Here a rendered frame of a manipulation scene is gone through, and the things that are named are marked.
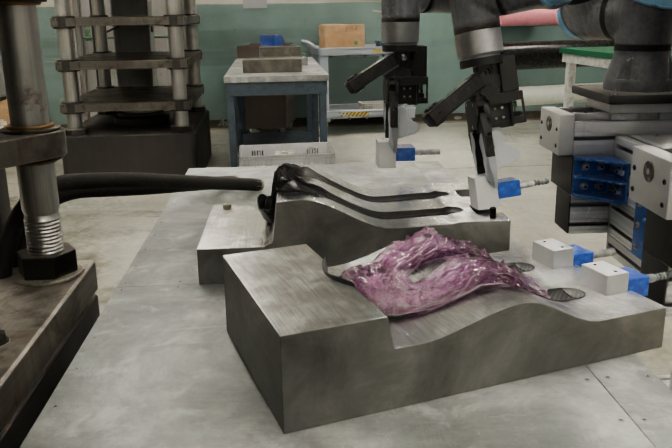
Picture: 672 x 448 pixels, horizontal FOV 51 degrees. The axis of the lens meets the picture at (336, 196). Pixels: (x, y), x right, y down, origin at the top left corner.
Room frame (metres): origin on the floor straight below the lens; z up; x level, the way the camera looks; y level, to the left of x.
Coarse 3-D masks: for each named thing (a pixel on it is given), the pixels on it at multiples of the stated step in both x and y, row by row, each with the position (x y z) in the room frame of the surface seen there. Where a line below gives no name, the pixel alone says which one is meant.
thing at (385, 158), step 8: (376, 144) 1.45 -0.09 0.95; (384, 144) 1.42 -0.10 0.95; (400, 144) 1.46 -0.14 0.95; (408, 144) 1.46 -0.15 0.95; (376, 152) 1.45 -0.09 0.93; (384, 152) 1.42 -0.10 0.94; (392, 152) 1.42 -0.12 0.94; (400, 152) 1.42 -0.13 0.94; (408, 152) 1.42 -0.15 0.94; (416, 152) 1.44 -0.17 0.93; (424, 152) 1.44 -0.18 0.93; (432, 152) 1.44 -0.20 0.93; (376, 160) 1.45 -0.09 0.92; (384, 160) 1.42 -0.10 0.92; (392, 160) 1.42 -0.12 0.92; (400, 160) 1.42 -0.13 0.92; (408, 160) 1.42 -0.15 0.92
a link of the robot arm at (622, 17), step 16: (608, 0) 1.62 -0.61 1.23; (624, 0) 1.58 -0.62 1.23; (640, 0) 1.55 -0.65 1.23; (656, 0) 1.54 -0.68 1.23; (608, 16) 1.61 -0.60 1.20; (624, 16) 1.57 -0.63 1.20; (640, 16) 1.55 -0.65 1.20; (656, 16) 1.54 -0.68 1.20; (608, 32) 1.63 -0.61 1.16; (624, 32) 1.57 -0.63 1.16; (640, 32) 1.55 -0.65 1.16; (656, 32) 1.54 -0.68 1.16
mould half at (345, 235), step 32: (288, 192) 1.12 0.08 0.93; (384, 192) 1.31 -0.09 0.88; (416, 192) 1.29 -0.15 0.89; (448, 192) 1.27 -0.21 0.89; (224, 224) 1.19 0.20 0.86; (256, 224) 1.19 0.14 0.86; (288, 224) 1.07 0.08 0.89; (320, 224) 1.07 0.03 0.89; (352, 224) 1.07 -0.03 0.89; (384, 224) 1.10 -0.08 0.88; (416, 224) 1.09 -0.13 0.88; (448, 224) 1.08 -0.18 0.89; (480, 224) 1.09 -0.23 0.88; (320, 256) 1.07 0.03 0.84; (352, 256) 1.07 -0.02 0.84
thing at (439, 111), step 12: (468, 84) 1.16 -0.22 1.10; (480, 84) 1.16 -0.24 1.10; (444, 96) 1.20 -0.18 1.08; (456, 96) 1.16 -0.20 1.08; (468, 96) 1.16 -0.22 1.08; (432, 108) 1.16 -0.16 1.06; (444, 108) 1.15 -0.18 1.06; (456, 108) 1.15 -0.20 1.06; (432, 120) 1.15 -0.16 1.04; (444, 120) 1.16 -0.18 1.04
